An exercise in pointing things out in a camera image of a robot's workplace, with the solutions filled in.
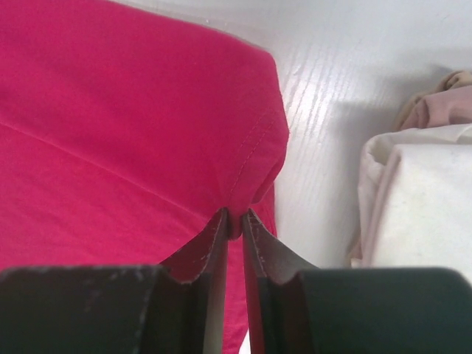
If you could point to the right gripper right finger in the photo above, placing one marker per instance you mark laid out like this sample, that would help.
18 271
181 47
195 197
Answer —
295 307

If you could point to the folded white t shirt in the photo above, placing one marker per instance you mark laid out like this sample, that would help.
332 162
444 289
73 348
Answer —
414 187

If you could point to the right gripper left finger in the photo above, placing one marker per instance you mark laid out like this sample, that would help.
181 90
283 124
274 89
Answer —
176 306

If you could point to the magenta t shirt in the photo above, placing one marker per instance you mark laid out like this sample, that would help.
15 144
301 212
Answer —
124 132

